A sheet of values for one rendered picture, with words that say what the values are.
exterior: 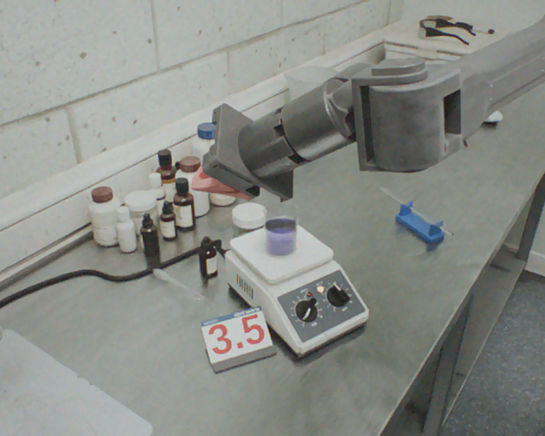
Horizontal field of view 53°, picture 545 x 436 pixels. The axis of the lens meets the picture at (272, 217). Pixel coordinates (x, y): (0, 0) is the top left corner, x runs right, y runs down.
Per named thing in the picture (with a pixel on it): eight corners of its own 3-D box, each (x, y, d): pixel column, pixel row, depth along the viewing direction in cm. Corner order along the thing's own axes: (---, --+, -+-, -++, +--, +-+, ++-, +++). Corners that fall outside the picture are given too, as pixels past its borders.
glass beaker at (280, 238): (262, 241, 85) (262, 196, 81) (297, 241, 86) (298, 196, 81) (262, 265, 80) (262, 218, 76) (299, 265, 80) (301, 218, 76)
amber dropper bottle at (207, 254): (196, 274, 92) (193, 239, 88) (204, 264, 94) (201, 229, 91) (213, 278, 91) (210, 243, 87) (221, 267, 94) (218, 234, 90)
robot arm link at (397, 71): (419, 66, 41) (424, 175, 44) (456, 35, 49) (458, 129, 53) (278, 73, 47) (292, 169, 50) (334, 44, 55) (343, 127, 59)
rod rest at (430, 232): (445, 239, 101) (447, 222, 99) (431, 244, 100) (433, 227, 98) (407, 214, 109) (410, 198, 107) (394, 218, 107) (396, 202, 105)
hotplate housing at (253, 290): (369, 324, 82) (375, 282, 78) (298, 362, 76) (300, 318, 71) (282, 253, 97) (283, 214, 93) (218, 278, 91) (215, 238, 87)
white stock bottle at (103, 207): (93, 233, 103) (85, 185, 97) (124, 227, 104) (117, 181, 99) (95, 249, 98) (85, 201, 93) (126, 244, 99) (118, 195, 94)
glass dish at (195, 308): (210, 294, 88) (209, 284, 86) (223, 316, 83) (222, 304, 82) (176, 304, 86) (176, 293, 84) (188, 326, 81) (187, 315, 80)
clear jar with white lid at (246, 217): (266, 259, 96) (266, 221, 91) (231, 259, 96) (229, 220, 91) (267, 240, 101) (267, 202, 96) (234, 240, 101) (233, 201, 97)
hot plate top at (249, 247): (336, 258, 83) (336, 253, 82) (270, 286, 77) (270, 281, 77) (289, 222, 91) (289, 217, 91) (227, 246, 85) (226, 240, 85)
